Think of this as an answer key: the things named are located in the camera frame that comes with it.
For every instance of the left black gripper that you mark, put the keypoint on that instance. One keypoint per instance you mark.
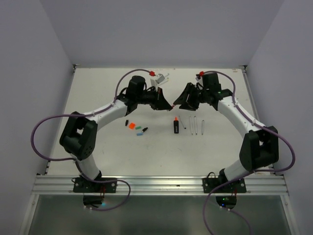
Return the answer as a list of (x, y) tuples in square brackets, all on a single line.
[(159, 102)]

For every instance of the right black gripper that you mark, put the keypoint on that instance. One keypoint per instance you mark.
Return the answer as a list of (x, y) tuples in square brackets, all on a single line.
[(182, 99)]

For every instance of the orange highlighter cap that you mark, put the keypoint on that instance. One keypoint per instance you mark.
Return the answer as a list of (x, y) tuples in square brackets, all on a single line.
[(132, 125)]

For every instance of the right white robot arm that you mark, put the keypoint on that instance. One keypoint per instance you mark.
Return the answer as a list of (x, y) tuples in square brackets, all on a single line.
[(225, 102)]

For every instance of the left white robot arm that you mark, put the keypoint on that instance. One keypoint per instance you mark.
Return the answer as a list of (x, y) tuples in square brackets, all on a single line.
[(79, 135)]

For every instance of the aluminium front rail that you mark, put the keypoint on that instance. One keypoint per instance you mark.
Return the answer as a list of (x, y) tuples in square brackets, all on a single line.
[(268, 185)]

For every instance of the aluminium rail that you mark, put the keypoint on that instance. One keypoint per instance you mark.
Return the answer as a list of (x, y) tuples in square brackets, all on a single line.
[(268, 185), (260, 147)]

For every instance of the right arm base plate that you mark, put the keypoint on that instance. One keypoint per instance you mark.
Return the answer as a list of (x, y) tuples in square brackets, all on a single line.
[(208, 184)]

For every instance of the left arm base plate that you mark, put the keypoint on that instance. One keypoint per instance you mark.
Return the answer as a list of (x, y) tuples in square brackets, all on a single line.
[(81, 185)]

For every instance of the aluminium right side rail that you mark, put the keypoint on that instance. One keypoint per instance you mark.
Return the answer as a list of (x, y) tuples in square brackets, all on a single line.
[(260, 147)]

